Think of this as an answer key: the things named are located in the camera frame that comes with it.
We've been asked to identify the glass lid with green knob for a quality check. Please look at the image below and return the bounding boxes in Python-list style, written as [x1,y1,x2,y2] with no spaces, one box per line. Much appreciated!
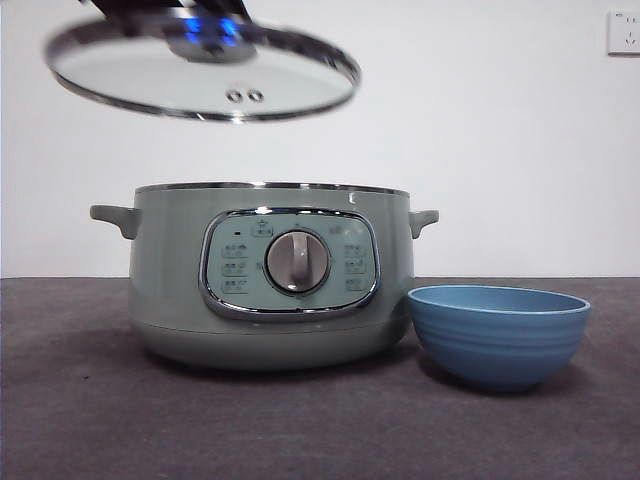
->
[43,8,363,124]

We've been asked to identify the white wall socket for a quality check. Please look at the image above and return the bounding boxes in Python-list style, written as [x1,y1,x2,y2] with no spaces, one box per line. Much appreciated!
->
[606,10,640,57]

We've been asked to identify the pale green electric steamer pot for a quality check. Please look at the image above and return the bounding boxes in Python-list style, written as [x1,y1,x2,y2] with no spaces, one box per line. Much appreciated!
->
[89,181,441,372]

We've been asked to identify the blue ribbed bowl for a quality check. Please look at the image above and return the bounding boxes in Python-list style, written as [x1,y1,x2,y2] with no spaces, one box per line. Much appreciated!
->
[406,284,593,394]

